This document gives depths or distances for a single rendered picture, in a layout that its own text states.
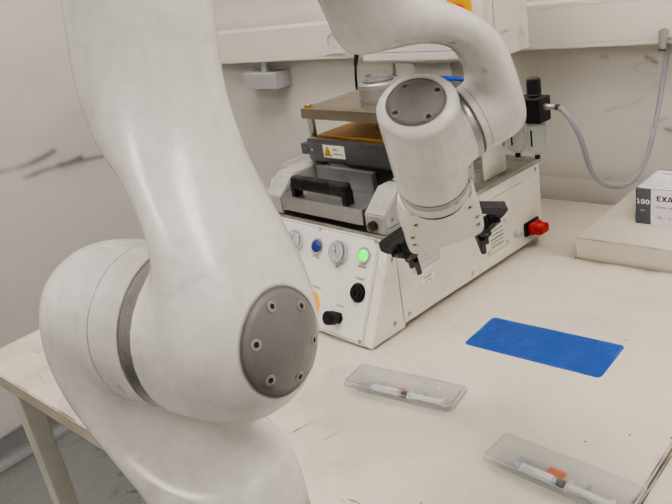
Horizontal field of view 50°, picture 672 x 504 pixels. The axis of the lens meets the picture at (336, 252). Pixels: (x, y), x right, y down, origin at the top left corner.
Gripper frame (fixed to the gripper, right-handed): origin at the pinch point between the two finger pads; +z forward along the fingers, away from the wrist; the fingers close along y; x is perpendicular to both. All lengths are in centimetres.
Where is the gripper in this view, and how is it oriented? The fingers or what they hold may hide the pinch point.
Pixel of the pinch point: (448, 252)
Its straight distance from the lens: 98.7
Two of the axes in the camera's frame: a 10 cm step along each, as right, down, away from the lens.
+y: -9.5, 3.1, 0.9
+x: 2.2, 8.2, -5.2
